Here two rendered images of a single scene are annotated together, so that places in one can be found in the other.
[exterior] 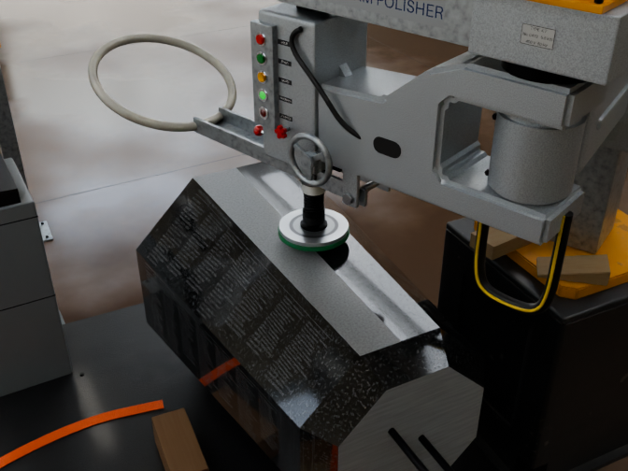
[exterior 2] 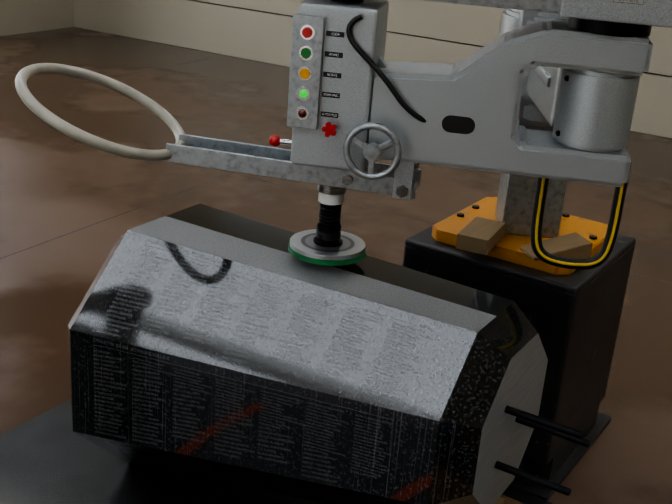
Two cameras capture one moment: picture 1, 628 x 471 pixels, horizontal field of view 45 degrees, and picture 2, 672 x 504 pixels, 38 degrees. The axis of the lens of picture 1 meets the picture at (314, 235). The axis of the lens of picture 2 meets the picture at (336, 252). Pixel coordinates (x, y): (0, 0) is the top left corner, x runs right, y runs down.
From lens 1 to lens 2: 139 cm
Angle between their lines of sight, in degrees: 31
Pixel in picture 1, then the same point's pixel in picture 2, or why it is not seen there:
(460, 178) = (532, 143)
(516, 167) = (599, 117)
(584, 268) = (568, 245)
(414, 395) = (520, 366)
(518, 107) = (603, 62)
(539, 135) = (620, 84)
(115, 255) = not seen: outside the picture
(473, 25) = not seen: outside the picture
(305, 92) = (358, 82)
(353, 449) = (488, 431)
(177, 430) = not seen: outside the picture
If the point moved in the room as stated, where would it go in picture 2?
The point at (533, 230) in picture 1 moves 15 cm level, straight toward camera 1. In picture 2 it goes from (617, 172) to (647, 191)
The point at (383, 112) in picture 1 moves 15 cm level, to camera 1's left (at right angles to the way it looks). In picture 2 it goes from (456, 89) to (406, 92)
